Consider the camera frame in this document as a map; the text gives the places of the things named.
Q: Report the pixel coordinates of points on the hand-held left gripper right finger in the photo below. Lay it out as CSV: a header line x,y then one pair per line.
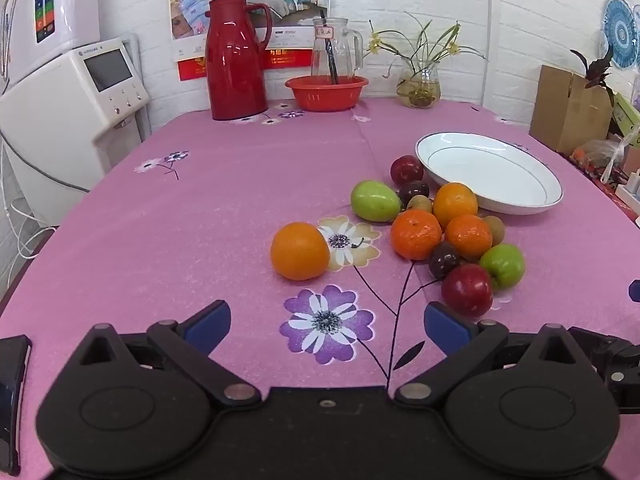
x,y
445,327

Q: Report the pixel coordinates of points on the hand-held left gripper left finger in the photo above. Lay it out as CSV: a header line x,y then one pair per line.
x,y
210,322

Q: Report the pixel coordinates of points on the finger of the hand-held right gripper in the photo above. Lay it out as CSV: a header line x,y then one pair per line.
x,y
635,291
617,360

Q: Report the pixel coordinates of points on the red apple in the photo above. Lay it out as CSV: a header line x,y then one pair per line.
x,y
405,170
465,290

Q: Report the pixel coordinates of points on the dark purple plum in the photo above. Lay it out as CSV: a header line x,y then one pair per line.
x,y
414,190
442,261

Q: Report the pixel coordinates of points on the small green apple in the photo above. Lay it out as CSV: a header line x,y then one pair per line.
x,y
504,265

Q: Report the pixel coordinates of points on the orange tangerine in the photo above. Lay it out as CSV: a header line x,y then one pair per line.
x,y
416,234
468,236

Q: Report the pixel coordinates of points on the brown kiwi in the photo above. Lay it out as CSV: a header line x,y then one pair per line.
x,y
496,230
421,205

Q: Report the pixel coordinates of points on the large orange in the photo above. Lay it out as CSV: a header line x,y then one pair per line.
x,y
300,251
455,204

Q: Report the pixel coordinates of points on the large green apple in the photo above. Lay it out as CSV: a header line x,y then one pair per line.
x,y
374,200

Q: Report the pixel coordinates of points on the white plate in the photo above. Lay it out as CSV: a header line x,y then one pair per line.
x,y
490,170

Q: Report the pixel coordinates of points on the pink floral tablecloth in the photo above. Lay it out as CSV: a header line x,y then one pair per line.
x,y
200,235

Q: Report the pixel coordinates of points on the red patterned cloth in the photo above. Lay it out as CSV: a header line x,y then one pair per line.
x,y
597,180

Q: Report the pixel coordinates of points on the clear plastic bag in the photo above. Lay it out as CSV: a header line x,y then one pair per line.
x,y
595,152

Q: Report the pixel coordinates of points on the green box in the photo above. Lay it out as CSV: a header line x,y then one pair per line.
x,y
625,115

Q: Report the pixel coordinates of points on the cardboard box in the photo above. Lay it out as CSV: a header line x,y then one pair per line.
x,y
565,110

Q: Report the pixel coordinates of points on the dark red leaf plant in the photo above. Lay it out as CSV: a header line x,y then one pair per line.
x,y
597,70

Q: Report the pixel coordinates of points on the glass vase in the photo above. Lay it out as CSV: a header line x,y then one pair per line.
x,y
419,85

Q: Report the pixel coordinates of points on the white water dispenser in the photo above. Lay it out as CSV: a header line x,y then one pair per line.
x,y
55,125

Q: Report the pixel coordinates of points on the red plastic basin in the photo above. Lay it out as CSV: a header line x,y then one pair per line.
x,y
325,95

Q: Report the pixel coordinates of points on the large blue patterned plate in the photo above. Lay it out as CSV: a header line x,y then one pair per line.
x,y
620,32

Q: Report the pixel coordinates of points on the red thermos jug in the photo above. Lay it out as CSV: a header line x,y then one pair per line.
x,y
232,60

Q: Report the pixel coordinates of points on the black stick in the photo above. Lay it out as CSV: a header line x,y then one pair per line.
x,y
330,57

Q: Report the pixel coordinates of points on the yellow flowering plant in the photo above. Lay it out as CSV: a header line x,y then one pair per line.
x,y
375,42

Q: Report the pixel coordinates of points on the glass pitcher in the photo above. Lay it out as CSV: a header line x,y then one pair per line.
x,y
345,50

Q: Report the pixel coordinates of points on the white wall appliance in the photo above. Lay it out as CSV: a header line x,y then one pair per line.
x,y
65,5

